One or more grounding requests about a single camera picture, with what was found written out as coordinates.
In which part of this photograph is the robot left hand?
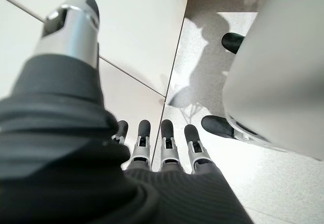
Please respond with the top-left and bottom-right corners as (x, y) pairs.
(0, 0), (253, 224)

